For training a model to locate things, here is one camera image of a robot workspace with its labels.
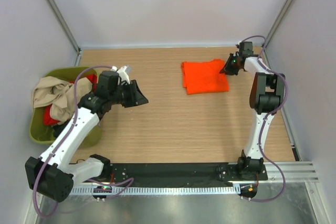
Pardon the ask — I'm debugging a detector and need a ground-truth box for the orange t shirt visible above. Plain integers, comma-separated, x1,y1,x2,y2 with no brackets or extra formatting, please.
181,59,229,95

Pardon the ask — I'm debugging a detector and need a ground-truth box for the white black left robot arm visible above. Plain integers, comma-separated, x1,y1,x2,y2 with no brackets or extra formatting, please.
25,66,148,202

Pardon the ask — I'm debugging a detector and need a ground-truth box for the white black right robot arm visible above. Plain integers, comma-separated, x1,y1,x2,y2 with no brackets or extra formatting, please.
220,39,286,180

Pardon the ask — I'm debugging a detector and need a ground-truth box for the black t shirt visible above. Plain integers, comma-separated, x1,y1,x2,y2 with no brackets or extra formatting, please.
52,123,66,138

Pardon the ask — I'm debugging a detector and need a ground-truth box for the beige t shirt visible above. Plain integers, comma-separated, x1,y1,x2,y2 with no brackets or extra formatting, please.
32,76,93,126

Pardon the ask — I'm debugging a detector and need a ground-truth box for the red t shirt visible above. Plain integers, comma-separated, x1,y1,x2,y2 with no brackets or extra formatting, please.
43,73,98,127

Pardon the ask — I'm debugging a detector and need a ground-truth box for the green plastic tub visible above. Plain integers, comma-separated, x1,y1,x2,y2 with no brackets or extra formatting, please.
29,67,102,148

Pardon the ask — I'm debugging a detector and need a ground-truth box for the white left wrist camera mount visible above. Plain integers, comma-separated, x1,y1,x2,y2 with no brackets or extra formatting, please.
110,65,131,85

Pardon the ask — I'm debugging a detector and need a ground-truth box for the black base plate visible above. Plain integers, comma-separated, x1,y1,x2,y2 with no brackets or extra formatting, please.
93,163,268,187

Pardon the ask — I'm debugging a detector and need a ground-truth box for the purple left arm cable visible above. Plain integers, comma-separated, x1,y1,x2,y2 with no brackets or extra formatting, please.
33,66,134,218

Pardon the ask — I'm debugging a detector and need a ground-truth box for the right corner aluminium post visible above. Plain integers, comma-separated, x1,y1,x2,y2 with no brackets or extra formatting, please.
261,0,312,83

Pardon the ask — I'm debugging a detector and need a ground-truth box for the corner aluminium post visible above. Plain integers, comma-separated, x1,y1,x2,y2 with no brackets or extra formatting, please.
46,0,82,66
261,0,312,83

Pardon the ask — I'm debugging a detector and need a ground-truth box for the left corner aluminium post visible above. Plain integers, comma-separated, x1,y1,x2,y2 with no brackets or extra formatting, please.
46,0,82,66

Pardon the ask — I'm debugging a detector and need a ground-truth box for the aluminium frame rail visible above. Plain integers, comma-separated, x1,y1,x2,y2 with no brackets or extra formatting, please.
265,161,319,183

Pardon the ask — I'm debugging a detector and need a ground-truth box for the white slotted cable duct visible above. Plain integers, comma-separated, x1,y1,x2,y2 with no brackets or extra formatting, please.
70,184,240,196

